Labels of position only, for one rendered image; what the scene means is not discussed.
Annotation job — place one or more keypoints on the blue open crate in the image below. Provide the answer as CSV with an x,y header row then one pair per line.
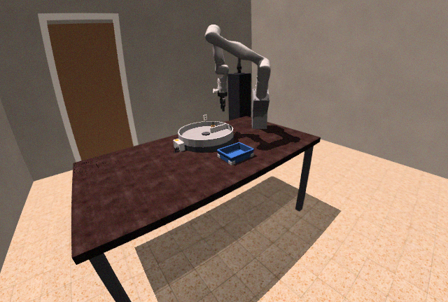
x,y
235,153

